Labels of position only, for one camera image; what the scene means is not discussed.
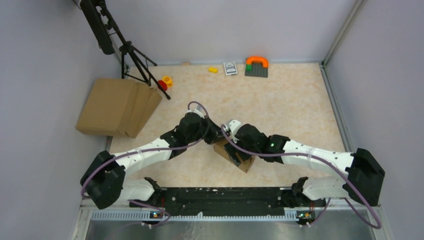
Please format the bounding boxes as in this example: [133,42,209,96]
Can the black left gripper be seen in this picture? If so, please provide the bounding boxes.
[186,115,231,145]

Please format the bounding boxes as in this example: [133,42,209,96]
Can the brown cardboard box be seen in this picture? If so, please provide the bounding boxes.
[213,139,255,173]

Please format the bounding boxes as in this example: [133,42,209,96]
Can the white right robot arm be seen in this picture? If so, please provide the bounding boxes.
[221,120,386,207]

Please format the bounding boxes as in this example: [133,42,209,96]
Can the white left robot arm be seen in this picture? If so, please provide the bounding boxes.
[80,112,224,210]

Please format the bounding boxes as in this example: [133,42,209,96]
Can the red round toy disc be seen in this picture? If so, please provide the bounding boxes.
[158,80,168,92]

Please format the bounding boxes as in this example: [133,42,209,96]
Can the yellow round toy disc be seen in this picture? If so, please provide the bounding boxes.
[162,75,174,88]

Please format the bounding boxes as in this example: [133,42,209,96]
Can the yellow toy block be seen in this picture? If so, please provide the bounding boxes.
[208,67,218,74]

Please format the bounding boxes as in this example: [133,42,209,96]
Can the grey building baseplate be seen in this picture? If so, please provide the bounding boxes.
[244,63,268,78]

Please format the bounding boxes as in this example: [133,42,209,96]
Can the blue playing card deck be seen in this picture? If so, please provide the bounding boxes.
[223,61,238,76]

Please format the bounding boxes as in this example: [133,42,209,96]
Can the stack of folded cardboard boxes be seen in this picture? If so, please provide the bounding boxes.
[75,78,162,138]

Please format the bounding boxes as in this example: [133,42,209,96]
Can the orange arch toy piece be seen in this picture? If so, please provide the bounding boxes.
[245,56,269,68]

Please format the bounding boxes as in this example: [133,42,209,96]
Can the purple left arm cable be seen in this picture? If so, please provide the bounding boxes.
[80,100,213,229]

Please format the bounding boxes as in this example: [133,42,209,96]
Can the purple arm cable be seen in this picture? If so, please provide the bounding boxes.
[220,124,382,230]
[80,100,213,229]

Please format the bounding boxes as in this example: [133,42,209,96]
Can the black camera tripod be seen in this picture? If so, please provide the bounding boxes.
[74,0,171,100]

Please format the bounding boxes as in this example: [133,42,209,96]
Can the aluminium frame rail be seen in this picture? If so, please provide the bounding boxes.
[71,135,388,240]

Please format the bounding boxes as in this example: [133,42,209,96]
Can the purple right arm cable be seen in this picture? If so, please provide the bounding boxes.
[220,124,382,230]

